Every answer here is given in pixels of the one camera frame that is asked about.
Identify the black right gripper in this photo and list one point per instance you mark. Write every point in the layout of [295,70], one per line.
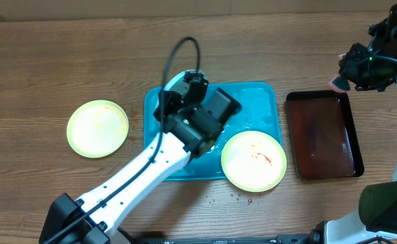
[353,55]

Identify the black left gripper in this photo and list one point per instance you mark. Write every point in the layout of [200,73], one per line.
[170,100]

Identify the pink green round sponge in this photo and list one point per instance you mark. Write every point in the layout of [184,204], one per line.
[339,84]

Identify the yellow plate with red stain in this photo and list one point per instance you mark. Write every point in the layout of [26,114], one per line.
[97,129]

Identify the light blue plate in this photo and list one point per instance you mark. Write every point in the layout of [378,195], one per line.
[186,88]

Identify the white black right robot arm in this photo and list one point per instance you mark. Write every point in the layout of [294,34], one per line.
[375,220]

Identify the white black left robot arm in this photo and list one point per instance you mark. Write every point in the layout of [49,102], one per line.
[96,215]

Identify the teal plastic tray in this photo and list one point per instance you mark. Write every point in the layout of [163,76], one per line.
[252,108]

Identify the yellow plate near tray edge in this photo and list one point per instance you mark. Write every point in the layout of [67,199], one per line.
[253,161]

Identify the dark brown rectangular tray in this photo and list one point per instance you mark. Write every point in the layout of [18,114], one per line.
[323,136]

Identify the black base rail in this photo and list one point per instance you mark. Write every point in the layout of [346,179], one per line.
[280,239]

